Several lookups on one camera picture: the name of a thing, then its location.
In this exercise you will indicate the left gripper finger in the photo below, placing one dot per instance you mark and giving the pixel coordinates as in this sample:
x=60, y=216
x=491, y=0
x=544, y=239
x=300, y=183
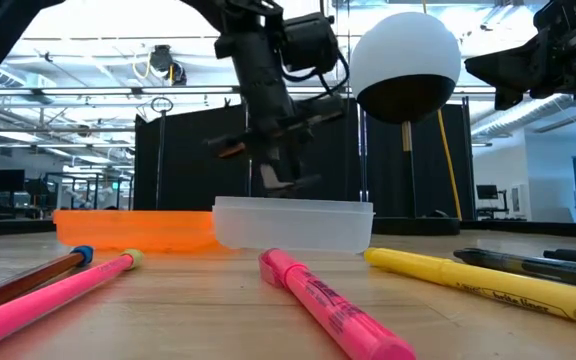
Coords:
x=274, y=175
x=304, y=182

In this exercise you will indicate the clear plastic supply box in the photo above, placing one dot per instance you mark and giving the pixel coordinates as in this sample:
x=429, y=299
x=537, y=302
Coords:
x=293, y=225

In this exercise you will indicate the pink highlighter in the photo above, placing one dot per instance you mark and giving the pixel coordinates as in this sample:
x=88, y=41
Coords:
x=328, y=305

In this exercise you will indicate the orange plastic box lid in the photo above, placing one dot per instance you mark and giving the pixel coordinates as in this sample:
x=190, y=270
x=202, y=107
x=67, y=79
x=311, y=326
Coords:
x=133, y=230

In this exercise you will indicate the yellow highlighter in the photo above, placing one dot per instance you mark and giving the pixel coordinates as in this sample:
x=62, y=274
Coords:
x=493, y=285

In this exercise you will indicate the pink pencil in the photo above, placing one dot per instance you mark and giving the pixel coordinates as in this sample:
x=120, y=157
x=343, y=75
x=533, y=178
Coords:
x=43, y=305

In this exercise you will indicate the brown pencil with blue eraser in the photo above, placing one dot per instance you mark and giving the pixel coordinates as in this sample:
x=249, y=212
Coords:
x=23, y=282

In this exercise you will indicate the black folding partition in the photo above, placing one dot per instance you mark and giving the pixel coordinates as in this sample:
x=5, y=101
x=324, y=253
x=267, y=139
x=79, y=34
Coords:
x=193, y=165

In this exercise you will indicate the black computer monitor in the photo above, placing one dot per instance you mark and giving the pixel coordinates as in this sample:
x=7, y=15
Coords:
x=487, y=192
x=7, y=181

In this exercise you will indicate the white globe lamp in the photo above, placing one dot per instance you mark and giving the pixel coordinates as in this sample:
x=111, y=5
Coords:
x=403, y=50

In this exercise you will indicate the black ceiling spotlight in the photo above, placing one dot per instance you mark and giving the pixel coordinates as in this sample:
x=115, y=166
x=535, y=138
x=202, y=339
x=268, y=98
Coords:
x=160, y=57

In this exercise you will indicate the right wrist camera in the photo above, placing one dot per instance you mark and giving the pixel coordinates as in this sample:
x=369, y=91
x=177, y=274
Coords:
x=568, y=12

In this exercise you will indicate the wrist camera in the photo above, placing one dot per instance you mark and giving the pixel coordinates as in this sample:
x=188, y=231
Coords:
x=568, y=12
x=310, y=42

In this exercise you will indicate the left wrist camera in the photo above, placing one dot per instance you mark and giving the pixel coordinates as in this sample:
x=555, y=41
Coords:
x=310, y=42

